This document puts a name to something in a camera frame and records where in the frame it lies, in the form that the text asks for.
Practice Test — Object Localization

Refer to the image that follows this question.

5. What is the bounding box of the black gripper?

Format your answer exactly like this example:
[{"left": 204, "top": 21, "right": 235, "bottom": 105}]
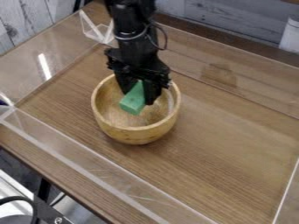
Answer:
[{"left": 105, "top": 29, "right": 171, "bottom": 105}]

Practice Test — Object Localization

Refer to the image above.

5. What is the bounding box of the green rectangular block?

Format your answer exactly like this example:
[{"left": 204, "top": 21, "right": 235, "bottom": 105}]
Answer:
[{"left": 119, "top": 81, "right": 145, "bottom": 116}]

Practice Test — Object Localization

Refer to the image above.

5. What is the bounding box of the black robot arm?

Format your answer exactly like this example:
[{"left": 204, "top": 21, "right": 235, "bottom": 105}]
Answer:
[{"left": 104, "top": 0, "right": 171, "bottom": 105}]

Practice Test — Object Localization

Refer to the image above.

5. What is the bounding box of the light wooden bowl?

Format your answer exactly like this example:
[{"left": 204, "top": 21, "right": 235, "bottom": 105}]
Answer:
[{"left": 91, "top": 74, "right": 183, "bottom": 145}]

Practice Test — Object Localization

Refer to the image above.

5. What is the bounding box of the white cylindrical container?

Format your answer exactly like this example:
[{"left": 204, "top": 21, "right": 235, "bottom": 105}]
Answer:
[{"left": 279, "top": 16, "right": 299, "bottom": 54}]

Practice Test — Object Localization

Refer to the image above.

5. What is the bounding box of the black table leg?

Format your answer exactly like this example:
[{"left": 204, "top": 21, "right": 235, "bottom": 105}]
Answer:
[{"left": 37, "top": 178, "right": 52, "bottom": 202}]

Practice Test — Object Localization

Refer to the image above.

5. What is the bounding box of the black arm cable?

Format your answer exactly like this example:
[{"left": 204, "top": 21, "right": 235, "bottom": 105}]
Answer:
[{"left": 147, "top": 21, "right": 169, "bottom": 52}]

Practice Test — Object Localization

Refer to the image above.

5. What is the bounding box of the clear acrylic tray enclosure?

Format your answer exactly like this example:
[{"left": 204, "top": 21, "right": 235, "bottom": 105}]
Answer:
[{"left": 0, "top": 16, "right": 299, "bottom": 224}]

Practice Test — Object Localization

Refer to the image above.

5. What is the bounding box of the black cable under table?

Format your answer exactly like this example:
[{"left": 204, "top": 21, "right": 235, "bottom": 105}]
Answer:
[{"left": 0, "top": 195, "right": 38, "bottom": 224}]

